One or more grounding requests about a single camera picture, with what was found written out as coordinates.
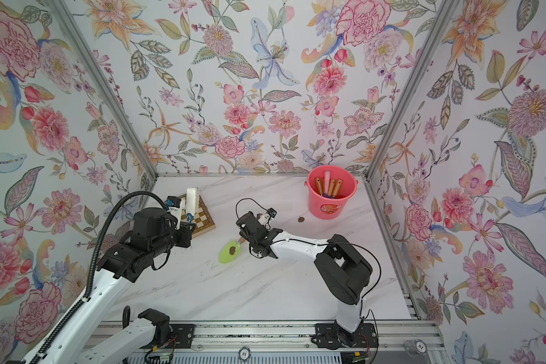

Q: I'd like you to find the green hand fork wooden handle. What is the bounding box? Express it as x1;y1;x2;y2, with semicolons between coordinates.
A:
328;179;336;197

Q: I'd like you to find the green trowel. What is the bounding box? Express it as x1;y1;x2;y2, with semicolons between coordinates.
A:
332;179;344;198
218;238;246;264

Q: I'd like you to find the wooden chessboard box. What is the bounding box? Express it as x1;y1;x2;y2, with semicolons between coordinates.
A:
182;196;215;238

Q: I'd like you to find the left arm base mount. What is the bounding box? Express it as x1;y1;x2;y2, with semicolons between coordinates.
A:
137;309;196;349

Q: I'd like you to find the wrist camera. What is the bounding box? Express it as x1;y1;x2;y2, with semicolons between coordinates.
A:
165;196;186;230
257;208;277;226

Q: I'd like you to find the aluminium front rail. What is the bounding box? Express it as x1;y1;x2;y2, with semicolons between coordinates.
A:
54;319;451;364

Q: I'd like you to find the white blue cleaning brush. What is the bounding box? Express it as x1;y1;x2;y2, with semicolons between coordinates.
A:
185;187;200;223

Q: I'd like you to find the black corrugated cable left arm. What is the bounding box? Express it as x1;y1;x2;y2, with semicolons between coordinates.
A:
26;190;169;364

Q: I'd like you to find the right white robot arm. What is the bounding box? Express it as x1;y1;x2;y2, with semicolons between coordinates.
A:
236;212;372;334

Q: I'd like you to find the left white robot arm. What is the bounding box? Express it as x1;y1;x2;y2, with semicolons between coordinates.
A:
22;208;196;363

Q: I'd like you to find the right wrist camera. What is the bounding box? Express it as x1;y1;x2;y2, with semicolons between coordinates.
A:
257;208;277;226

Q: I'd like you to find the purple trowel pink handle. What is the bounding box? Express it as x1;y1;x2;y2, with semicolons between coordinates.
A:
323;170;332;197

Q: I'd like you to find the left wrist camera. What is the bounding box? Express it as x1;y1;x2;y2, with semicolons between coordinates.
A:
165;196;186;230

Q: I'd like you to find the yellow trowel wooden handle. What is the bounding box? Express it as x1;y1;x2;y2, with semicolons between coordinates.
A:
315;177;323;196

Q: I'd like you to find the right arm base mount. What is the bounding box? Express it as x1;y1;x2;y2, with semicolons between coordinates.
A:
311;322;379;350

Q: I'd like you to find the pink plastic bucket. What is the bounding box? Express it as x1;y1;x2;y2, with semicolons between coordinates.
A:
305;165;359;220

